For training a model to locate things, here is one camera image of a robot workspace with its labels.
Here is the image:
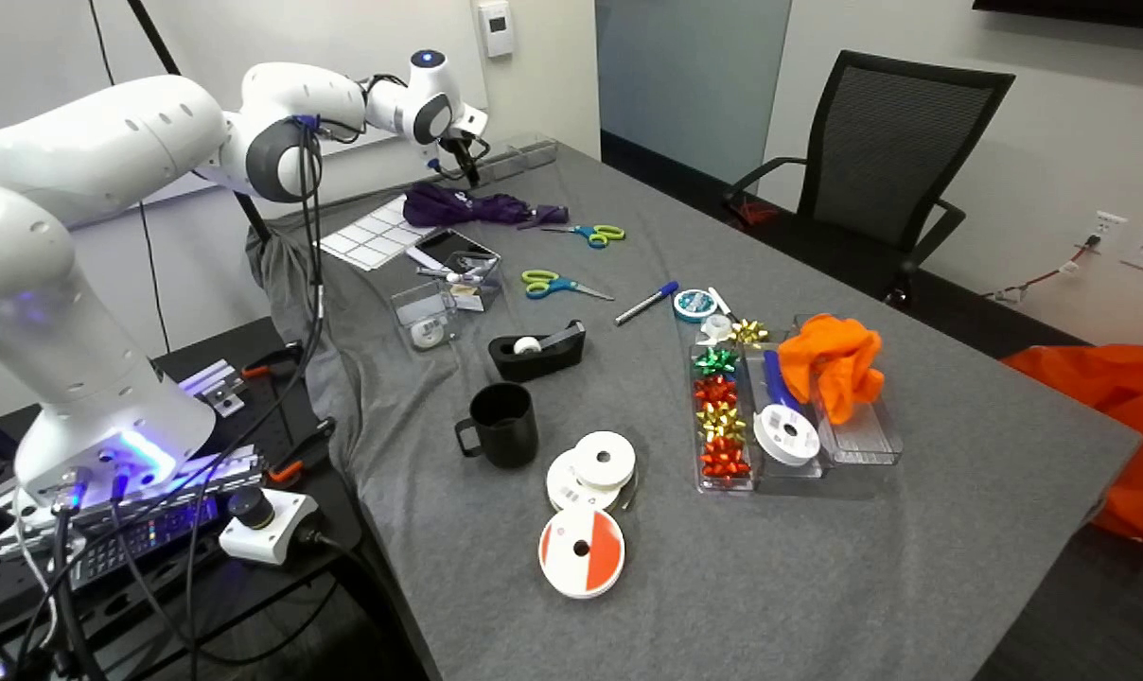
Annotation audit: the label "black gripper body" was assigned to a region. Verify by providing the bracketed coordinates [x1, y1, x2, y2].
[430, 119, 486, 165]

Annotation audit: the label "purple cloth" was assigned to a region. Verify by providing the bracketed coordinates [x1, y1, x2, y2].
[397, 179, 571, 234]

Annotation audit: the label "white box black window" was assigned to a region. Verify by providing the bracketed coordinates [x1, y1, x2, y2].
[404, 225, 503, 288]

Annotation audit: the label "clear box with tape roll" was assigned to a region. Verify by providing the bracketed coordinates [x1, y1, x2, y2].
[387, 277, 464, 355]

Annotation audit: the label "black tape dispenser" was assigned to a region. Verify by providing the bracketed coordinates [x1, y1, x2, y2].
[483, 317, 591, 384]

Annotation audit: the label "blue white pen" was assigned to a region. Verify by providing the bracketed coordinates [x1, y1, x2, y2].
[614, 277, 684, 330]

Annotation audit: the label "blue white ribbon roll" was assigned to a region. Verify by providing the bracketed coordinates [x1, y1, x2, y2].
[664, 285, 735, 326]

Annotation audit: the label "black mug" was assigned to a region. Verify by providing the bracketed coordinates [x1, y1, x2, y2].
[451, 379, 542, 473]

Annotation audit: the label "silver gift bow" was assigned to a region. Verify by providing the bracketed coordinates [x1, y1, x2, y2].
[696, 314, 739, 351]

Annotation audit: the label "yellow gift bow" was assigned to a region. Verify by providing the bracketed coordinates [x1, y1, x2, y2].
[727, 314, 774, 351]

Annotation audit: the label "black stand pole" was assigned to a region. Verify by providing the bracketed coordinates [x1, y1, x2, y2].
[119, 0, 274, 242]

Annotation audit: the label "small silver box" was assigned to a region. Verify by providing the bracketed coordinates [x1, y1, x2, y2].
[171, 355, 248, 420]

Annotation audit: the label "clear box of gift bows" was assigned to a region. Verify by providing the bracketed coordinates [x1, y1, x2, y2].
[684, 339, 761, 499]

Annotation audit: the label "red white ribbon spool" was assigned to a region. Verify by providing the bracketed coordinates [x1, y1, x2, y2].
[534, 504, 633, 605]

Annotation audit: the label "orange crumpled tissue paper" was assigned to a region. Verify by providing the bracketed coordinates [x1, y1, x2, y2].
[774, 311, 890, 430]

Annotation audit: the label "white spool purple ribbon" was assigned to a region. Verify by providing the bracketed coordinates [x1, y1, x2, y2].
[744, 349, 828, 476]

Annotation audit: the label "white box black knob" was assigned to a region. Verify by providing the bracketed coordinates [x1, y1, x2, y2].
[216, 483, 321, 568]

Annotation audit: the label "black mesh office chair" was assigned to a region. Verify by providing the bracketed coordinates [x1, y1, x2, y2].
[718, 50, 1019, 305]

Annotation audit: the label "clear plastic box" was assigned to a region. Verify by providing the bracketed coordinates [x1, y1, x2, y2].
[813, 394, 904, 473]

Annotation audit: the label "grey electronics box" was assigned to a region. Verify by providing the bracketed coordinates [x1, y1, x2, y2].
[0, 440, 263, 596]

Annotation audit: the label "grey table cloth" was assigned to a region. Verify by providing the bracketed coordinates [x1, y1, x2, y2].
[245, 136, 1143, 681]

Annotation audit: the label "orange bag on floor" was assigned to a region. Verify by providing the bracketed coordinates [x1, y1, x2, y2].
[1004, 339, 1143, 556]

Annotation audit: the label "white wall thermostat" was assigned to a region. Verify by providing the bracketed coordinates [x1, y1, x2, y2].
[474, 0, 523, 63]

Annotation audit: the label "green blue handled scissors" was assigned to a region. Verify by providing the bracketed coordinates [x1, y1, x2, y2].
[542, 219, 633, 254]
[513, 264, 621, 305]

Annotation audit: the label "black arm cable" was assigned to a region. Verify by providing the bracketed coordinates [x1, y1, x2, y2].
[282, 71, 404, 351]

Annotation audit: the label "black wall television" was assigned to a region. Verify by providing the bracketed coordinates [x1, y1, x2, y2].
[967, 0, 1143, 35]

